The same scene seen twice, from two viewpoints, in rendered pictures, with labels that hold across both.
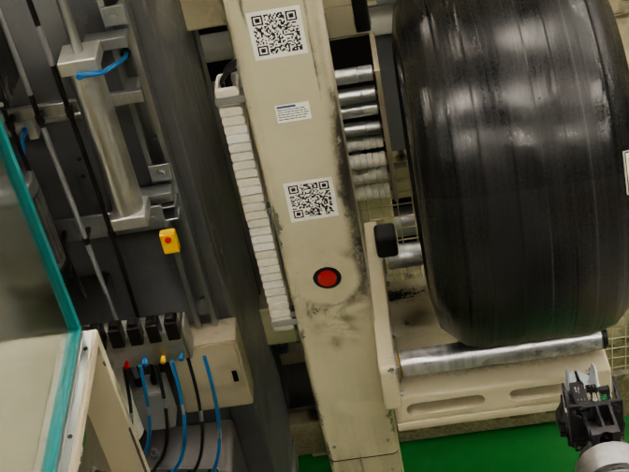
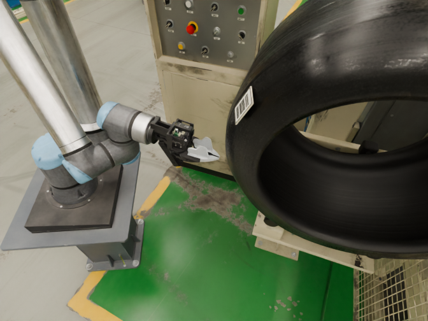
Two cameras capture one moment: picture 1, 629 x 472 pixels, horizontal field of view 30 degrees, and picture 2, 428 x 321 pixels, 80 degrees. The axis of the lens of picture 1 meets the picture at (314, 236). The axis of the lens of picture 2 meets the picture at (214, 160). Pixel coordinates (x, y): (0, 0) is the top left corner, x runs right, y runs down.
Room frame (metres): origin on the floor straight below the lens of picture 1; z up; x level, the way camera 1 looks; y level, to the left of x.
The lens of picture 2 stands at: (1.29, -0.81, 1.59)
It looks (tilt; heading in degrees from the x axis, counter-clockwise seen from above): 50 degrees down; 105
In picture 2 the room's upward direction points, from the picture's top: straight up
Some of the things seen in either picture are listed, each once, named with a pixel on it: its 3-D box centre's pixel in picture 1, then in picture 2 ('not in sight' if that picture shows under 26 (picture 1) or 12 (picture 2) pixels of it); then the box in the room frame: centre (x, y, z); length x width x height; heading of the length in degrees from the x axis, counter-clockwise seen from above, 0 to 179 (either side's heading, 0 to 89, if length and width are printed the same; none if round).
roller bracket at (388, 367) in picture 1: (383, 309); (328, 150); (1.54, -0.09, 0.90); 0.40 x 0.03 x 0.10; 175
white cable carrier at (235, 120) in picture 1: (260, 209); not in sight; (1.51, 0.08, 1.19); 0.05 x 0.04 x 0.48; 175
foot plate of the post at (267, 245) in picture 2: not in sight; (279, 233); (1.53, -0.01, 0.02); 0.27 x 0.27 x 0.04; 85
